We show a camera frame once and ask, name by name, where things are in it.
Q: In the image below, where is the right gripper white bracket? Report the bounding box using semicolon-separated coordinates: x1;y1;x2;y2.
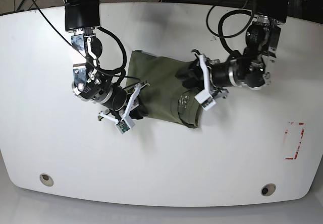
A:
98;81;150;125

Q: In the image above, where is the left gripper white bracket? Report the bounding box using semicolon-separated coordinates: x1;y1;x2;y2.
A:
175;49;229;100

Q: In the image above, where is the olive green t-shirt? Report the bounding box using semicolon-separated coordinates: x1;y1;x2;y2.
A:
128;50;201;129

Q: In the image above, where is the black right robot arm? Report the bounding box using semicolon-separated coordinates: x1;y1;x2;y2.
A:
63;0;148;134

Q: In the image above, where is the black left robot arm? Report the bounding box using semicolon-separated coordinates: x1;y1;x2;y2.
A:
175;0;288;110

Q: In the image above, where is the red tape rectangle marking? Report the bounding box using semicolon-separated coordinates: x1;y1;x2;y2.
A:
282;122;305;160

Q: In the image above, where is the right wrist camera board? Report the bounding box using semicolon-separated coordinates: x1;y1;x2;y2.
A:
115;119;135;134

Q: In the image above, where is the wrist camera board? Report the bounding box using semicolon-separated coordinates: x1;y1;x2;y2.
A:
195;89;216;111
115;119;135;134

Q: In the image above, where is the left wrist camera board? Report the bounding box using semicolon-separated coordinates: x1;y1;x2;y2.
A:
195;89;216;111

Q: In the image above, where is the left table cable grommet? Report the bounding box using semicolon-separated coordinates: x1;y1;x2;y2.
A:
39;174;54;187

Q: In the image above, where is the table cable grommet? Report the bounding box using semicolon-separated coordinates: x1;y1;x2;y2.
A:
39;174;54;187
260;183;276;197

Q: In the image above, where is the right table cable grommet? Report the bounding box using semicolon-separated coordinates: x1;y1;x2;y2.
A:
260;183;276;197

